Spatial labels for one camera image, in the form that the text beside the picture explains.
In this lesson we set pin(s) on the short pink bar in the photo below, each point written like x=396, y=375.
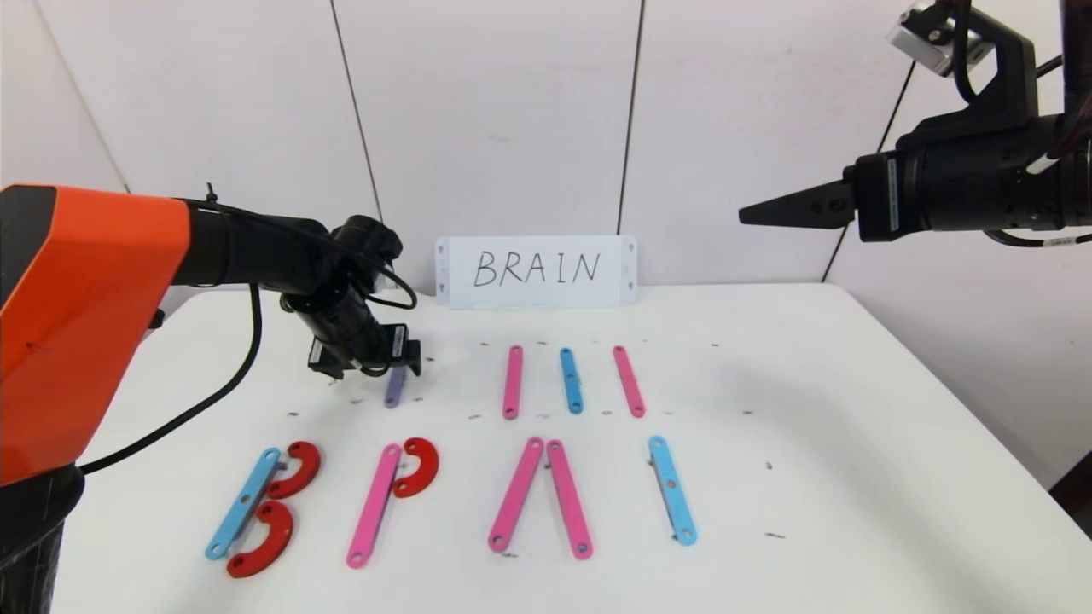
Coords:
x=629, y=381

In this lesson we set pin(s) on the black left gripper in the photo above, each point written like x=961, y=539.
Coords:
x=396, y=343

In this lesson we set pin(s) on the short dark blue bar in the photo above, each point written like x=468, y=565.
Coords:
x=571, y=381

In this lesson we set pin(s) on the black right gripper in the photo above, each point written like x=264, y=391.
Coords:
x=879, y=199

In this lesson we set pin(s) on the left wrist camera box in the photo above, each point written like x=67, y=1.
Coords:
x=322, y=362

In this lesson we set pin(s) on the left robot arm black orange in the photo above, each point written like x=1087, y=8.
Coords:
x=85, y=298

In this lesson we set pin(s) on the white BRAIN sign card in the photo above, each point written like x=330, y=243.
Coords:
x=537, y=271

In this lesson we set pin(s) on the small red curved piece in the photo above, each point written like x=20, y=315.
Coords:
x=429, y=465

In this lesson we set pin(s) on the black right camera bracket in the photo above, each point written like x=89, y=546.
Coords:
x=1015, y=77

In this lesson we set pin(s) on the short purple bar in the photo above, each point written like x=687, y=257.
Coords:
x=394, y=392

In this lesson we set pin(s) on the large red curved piece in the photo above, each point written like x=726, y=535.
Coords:
x=305, y=472
x=277, y=540

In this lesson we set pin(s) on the long light blue bar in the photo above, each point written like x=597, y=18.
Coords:
x=245, y=503
x=671, y=490

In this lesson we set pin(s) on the long pink bar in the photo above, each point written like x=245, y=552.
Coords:
x=569, y=500
x=516, y=495
x=513, y=382
x=374, y=506

